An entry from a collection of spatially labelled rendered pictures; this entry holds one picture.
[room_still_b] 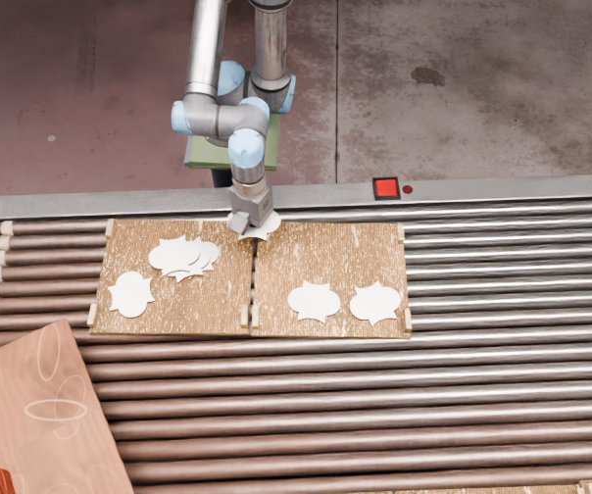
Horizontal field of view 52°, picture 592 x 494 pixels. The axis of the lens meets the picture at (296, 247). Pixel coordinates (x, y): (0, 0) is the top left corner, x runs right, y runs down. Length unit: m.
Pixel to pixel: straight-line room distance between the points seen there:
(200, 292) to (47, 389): 0.44
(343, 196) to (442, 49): 2.09
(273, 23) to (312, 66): 1.94
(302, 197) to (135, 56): 2.14
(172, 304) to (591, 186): 1.28
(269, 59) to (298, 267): 0.57
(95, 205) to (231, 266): 0.47
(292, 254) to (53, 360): 0.66
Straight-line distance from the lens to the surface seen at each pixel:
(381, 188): 1.82
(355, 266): 1.65
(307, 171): 3.04
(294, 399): 1.51
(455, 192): 1.87
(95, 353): 1.63
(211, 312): 1.60
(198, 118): 1.40
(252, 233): 1.53
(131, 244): 1.74
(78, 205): 1.89
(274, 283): 1.62
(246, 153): 1.30
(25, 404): 1.51
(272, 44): 1.69
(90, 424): 1.44
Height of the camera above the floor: 2.36
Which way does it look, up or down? 58 degrees down
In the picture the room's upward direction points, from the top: straight up
